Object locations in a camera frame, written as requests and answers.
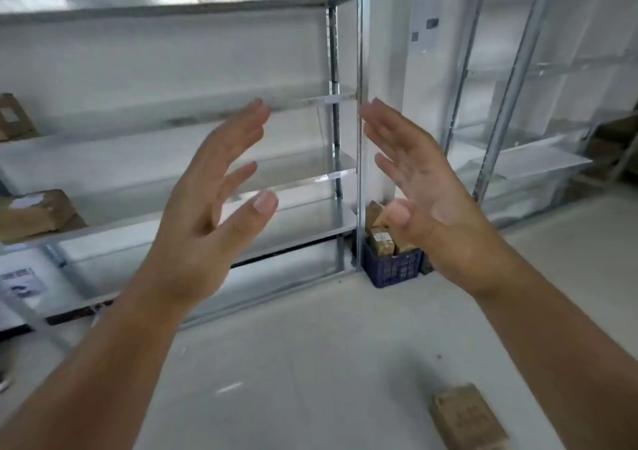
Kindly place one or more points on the grey metal storage rack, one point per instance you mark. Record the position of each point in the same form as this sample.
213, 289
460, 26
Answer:
518, 66

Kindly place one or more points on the wall paper with dark squares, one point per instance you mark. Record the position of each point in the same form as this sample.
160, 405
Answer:
426, 16

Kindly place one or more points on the pile of crated cardboard parcels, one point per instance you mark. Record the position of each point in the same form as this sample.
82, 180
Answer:
381, 243

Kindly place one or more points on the person's right hand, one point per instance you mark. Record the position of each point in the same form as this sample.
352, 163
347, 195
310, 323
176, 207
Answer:
448, 225

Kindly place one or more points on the white-labelled brown carton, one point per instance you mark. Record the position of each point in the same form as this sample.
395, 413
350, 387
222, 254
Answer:
40, 218

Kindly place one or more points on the printed paper sheet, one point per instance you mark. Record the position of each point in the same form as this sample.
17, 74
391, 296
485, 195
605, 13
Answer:
20, 282

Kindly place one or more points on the small dark-labelled cardboard carton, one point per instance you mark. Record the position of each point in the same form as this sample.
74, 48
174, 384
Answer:
15, 118

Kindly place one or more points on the person's left hand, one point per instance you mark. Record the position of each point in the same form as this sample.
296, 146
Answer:
194, 235

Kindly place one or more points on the small box with red print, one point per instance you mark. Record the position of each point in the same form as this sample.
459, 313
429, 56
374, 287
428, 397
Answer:
463, 420

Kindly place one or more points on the blue plastic crate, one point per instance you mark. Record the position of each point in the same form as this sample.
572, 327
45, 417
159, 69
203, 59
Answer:
394, 270

